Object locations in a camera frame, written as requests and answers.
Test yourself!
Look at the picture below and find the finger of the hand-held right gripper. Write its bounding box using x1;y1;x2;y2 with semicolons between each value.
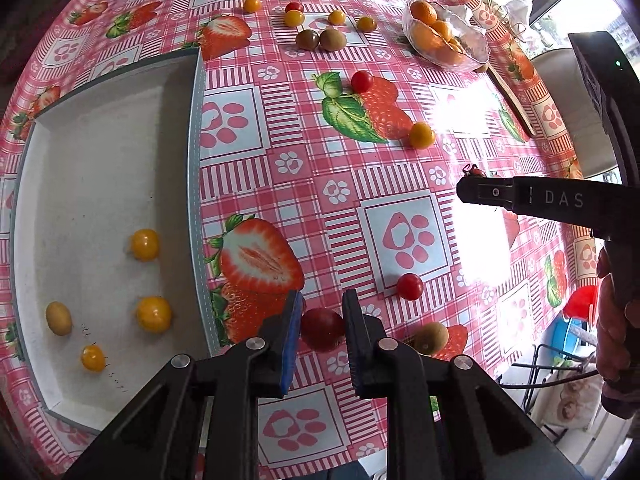
456;176;597;235

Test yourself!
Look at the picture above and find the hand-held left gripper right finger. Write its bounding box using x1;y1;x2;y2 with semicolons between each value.
341;288;587;480

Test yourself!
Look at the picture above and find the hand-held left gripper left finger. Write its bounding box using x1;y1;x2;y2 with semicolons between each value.
65;289;305;480

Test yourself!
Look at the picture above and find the dark red tomato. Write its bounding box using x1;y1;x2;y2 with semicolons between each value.
300;307;346;352

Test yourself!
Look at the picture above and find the white shallow tray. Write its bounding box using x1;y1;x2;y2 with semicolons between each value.
9;48;222;435

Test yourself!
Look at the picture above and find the person's right hand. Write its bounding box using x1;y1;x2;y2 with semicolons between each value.
594;248;634;385

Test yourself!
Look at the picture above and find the white chair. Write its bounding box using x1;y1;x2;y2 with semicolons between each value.
529;48;622;179

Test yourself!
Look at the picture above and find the brown kiwi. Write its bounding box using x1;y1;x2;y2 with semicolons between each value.
319;28;345;52
414;322;449;354

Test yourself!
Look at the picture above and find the red plastic bowl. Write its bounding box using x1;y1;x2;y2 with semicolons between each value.
562;285;600;322

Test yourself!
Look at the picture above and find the strawberry print tablecloth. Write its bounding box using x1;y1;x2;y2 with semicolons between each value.
0;0;601;480

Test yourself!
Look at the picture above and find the blue plastic basin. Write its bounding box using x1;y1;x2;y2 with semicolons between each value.
549;317;599;362

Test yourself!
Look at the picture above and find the clear glass bowl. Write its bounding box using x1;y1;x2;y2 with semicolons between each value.
402;0;492;72

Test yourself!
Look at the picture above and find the clear plastic bag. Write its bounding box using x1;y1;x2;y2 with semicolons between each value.
481;0;532;42

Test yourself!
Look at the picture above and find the small yellow cherry tomato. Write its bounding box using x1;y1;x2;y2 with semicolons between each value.
80;345;107;373

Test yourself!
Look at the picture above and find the white sack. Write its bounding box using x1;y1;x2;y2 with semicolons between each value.
529;370;607;432

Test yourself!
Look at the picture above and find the tan oval tomato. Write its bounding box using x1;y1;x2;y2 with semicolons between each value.
45;301;74;337

